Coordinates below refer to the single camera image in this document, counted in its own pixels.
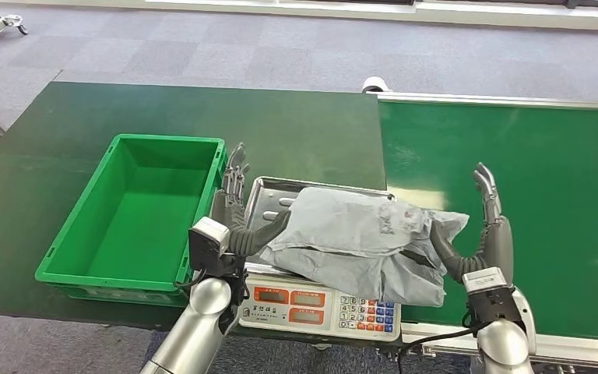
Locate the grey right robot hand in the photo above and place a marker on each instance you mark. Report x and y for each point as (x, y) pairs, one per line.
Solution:
(497, 242)

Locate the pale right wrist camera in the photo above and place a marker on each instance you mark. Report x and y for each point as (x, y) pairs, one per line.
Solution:
(484, 281)

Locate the green plastic basket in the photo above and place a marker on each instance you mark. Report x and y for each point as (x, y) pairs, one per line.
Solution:
(139, 222)

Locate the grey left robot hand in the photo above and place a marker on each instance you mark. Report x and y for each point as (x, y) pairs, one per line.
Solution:
(237, 232)

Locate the white electronic weighing scale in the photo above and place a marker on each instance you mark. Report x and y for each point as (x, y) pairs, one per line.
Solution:
(299, 309)

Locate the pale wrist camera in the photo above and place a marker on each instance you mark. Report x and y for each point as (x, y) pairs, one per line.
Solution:
(210, 229)
(484, 281)

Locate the grey plastic mailer package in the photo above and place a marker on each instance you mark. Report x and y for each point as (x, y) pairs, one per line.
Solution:
(350, 242)

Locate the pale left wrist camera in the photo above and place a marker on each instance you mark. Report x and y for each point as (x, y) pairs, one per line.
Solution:
(210, 229)

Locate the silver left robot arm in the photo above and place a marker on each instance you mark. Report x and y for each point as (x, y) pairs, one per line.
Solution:
(196, 330)

